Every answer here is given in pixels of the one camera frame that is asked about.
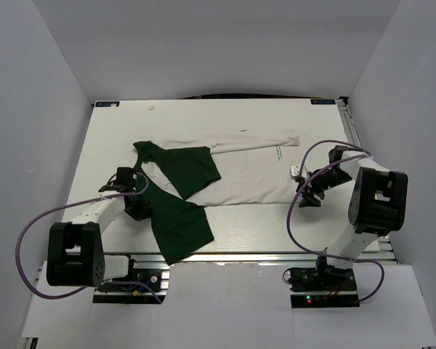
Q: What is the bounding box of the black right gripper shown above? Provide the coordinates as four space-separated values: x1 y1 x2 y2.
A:
296 169 352 208

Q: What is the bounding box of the white green-sleeved t-shirt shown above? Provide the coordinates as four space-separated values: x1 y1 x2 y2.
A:
134 132 299 265

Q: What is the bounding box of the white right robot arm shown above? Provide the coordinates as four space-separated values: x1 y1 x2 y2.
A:
294 141 408 290

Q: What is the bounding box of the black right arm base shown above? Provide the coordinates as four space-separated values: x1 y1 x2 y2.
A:
282 268 360 309

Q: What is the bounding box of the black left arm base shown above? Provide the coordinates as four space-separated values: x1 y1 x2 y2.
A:
92 254 170 305

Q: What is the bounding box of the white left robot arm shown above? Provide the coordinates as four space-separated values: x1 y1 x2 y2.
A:
47 167 150 290

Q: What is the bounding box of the blue right corner label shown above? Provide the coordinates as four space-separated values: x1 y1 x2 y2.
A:
310 99 336 105

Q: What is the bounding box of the blue table corner label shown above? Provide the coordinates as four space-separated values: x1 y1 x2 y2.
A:
94 101 120 108

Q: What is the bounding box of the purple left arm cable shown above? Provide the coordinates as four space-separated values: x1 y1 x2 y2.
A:
15 171 166 305

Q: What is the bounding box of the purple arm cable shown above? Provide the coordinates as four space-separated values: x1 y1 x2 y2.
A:
15 171 166 305
287 140 388 305

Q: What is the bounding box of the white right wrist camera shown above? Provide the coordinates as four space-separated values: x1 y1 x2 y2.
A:
290 164 307 182

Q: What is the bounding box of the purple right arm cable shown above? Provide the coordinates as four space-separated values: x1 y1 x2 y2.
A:
287 140 388 305

